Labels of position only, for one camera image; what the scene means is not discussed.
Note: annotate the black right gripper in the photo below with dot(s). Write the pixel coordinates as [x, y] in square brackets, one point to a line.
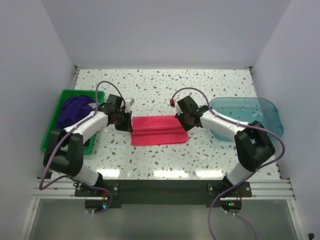
[179, 116]

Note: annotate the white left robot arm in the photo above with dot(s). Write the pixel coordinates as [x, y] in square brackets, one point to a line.
[65, 148]

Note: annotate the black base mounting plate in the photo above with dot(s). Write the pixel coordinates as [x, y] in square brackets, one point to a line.
[151, 192]

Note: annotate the purple towel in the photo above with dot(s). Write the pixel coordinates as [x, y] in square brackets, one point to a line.
[73, 110]

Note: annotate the pink towel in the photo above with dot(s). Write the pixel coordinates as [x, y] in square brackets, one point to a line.
[157, 130]

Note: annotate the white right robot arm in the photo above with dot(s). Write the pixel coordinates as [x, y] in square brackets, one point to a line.
[253, 145]

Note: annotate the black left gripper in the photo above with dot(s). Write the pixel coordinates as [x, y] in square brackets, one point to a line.
[127, 126]

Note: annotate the aluminium frame rail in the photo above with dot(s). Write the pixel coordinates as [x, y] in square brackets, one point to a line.
[268, 189]

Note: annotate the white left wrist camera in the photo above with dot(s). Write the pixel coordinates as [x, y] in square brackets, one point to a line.
[128, 104]

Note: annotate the teal transparent plastic tray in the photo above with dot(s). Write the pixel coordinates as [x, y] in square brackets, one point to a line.
[250, 109]

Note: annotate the green plastic bin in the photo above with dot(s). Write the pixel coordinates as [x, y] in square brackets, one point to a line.
[48, 140]

